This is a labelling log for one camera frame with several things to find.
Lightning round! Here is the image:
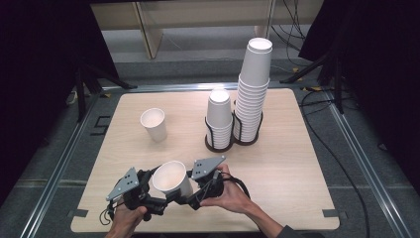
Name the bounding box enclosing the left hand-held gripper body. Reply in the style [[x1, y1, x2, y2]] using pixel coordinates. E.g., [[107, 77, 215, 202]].
[[105, 167, 157, 222]]

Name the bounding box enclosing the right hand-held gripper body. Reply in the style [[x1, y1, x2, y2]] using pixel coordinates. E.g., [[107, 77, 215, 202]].
[[191, 155, 227, 204]]

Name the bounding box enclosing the white paper cup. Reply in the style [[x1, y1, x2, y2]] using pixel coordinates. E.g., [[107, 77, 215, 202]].
[[139, 107, 168, 143], [151, 160, 194, 199]]

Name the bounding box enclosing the black wire cup holder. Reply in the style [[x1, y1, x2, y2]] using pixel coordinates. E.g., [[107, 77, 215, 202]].
[[232, 99, 264, 147], [203, 115, 236, 154]]

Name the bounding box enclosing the short stack of paper cups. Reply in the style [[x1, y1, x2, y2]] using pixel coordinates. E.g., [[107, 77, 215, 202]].
[[205, 88, 234, 151]]

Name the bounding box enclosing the tall stack of paper cups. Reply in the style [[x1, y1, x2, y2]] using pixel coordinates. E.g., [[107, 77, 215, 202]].
[[232, 37, 274, 143]]

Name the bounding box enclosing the person's left hand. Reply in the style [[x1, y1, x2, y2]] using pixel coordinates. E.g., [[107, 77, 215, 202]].
[[110, 201, 149, 234]]

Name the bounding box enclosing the person's right hand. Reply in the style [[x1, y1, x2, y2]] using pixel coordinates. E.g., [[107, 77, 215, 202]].
[[198, 164, 253, 215]]

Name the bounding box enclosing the black tripod stand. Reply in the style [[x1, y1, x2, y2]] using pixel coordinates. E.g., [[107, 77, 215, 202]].
[[73, 63, 138, 123], [279, 49, 346, 115]]

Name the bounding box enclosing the black curtain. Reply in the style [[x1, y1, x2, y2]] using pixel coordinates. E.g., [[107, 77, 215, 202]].
[[298, 0, 420, 199], [0, 0, 120, 206]]

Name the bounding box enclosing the light wooden shelf unit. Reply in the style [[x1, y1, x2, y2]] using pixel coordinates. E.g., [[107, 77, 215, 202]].
[[90, 0, 276, 60]]

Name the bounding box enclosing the right hand-held gripper cable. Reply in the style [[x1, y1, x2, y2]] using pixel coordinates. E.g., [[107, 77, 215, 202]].
[[219, 172, 251, 201]]

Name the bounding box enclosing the hand-held gripper cable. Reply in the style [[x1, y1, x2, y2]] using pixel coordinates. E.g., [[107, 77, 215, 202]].
[[219, 172, 251, 201], [98, 200, 117, 227]]

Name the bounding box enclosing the left hand-held gripper cable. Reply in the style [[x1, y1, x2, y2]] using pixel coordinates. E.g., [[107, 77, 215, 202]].
[[98, 200, 117, 227]]

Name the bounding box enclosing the aluminium floor rail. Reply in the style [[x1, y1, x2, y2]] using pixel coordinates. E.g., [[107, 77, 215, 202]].
[[325, 92, 414, 238], [19, 95, 100, 238]]

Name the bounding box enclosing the long black floor cable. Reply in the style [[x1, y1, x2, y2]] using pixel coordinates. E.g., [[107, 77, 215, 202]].
[[298, 88, 370, 238]]

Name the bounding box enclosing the black cable bundle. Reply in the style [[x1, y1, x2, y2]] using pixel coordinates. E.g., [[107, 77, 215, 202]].
[[270, 0, 308, 67]]

